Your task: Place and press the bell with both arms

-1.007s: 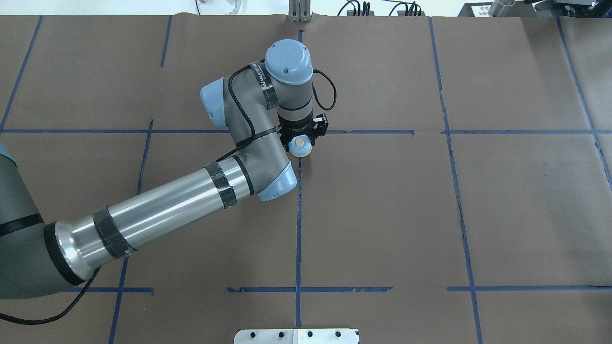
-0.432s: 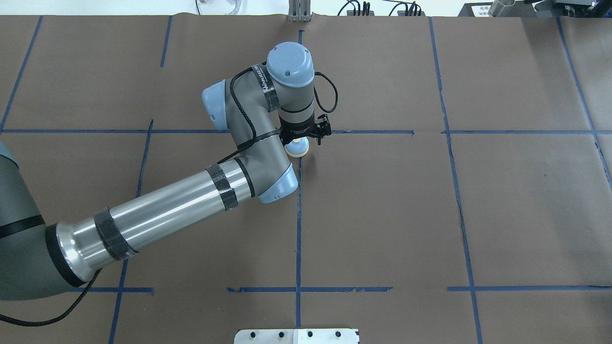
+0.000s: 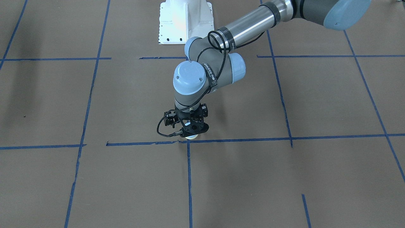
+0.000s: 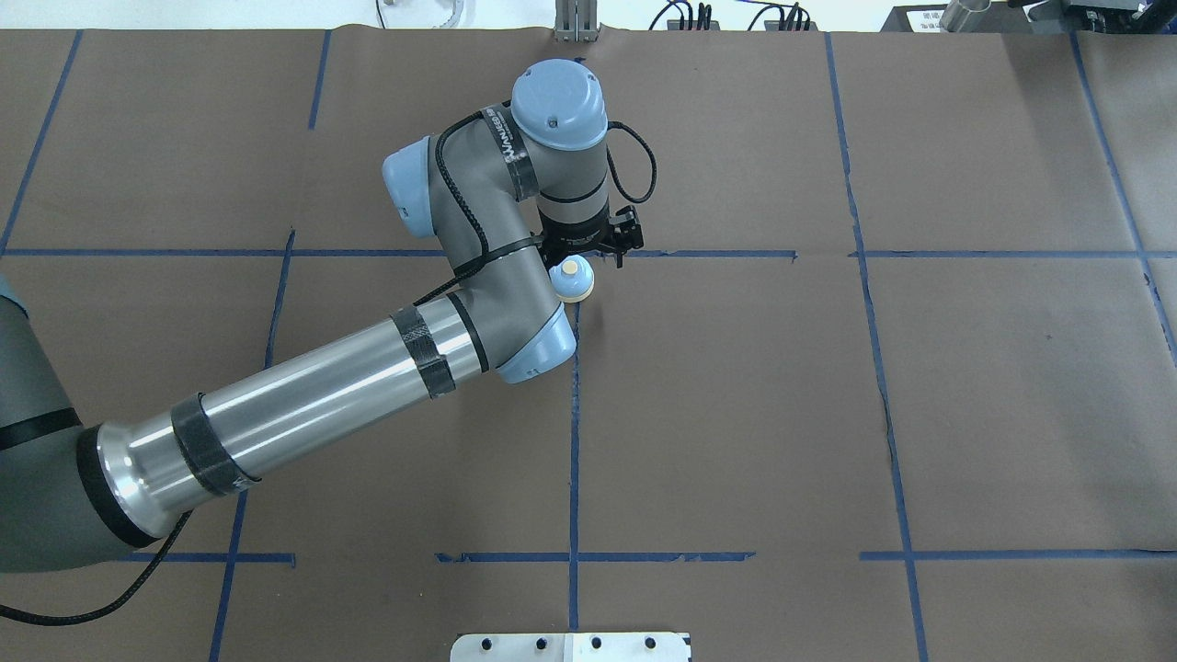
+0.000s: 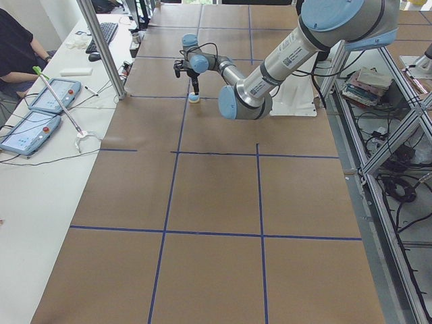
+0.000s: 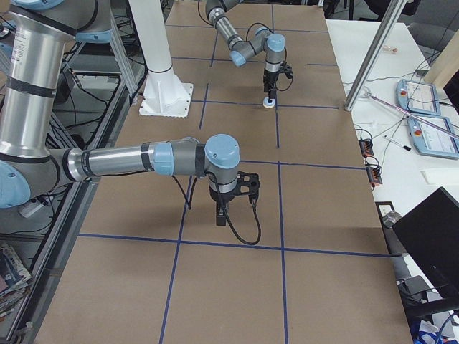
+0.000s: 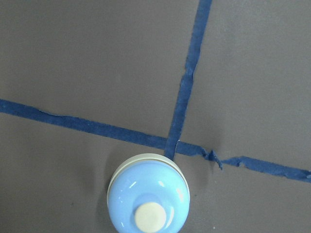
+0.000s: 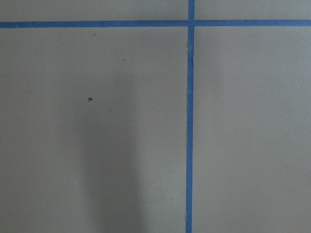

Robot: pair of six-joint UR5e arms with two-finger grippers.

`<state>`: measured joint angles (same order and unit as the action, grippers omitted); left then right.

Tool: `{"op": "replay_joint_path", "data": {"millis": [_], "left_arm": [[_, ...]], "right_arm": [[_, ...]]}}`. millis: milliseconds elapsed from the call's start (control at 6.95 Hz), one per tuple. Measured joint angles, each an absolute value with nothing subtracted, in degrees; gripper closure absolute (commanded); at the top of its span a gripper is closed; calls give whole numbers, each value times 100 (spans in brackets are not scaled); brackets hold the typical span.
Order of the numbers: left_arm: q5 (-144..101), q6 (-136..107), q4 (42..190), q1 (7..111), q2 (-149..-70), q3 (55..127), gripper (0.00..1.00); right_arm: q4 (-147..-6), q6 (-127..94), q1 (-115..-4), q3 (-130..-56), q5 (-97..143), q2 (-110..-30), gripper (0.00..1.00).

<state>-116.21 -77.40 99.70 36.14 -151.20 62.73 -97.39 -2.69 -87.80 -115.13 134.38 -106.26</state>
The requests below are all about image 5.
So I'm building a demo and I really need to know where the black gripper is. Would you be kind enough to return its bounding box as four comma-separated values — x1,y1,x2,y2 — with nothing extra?
187,68,200,95

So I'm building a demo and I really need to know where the light blue call bell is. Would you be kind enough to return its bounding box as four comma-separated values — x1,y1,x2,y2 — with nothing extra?
188,92,200,103

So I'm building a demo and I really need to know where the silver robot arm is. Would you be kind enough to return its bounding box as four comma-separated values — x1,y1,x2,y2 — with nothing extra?
173,1,399,120

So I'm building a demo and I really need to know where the small metal cup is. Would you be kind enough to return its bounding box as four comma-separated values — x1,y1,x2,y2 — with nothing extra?
132,32,141,44

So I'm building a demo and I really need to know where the black keyboard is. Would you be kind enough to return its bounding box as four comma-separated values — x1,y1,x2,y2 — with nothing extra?
84,22,119,55

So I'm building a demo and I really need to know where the black computer mouse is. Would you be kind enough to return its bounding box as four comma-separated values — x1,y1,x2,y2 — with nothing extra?
88,52,101,62

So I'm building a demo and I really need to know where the white foam block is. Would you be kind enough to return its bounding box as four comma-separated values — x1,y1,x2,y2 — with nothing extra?
59,67,93,76

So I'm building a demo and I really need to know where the metal reacher grabber stick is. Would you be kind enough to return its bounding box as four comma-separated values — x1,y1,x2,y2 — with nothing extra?
32,66,102,153

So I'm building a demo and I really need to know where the brown paper table cover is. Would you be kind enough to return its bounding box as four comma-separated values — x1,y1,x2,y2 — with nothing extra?
32,5,385,323

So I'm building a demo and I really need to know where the upper teach pendant tablet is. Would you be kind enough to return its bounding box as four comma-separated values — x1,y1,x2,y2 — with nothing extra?
28,77,82,114

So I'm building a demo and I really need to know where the teach pendant tablet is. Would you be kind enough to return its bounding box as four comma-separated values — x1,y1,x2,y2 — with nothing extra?
1,111,61,157
28,77,82,114

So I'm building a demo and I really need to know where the stack of books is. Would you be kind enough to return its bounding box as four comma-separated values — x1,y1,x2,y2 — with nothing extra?
341,67,393,107

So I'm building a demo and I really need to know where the lower teach pendant tablet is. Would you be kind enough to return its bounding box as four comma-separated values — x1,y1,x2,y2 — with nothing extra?
1,111,61,157

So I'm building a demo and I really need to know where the person in black shirt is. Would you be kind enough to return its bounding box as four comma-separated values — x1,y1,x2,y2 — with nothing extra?
1,9,55,99

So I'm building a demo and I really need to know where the white side table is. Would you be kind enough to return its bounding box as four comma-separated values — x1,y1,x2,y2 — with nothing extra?
0,13,142,324

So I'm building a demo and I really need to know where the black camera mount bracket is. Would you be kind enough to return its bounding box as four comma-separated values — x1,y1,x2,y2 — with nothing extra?
173,59,189,78

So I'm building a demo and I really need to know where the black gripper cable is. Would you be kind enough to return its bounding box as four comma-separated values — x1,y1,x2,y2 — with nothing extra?
180,42,234,68

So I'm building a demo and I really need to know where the aluminium frame post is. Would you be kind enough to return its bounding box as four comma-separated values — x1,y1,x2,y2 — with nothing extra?
77,0,126,100

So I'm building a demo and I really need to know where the white pedestal column base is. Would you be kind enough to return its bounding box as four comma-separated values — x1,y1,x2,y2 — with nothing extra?
270,76,317,117

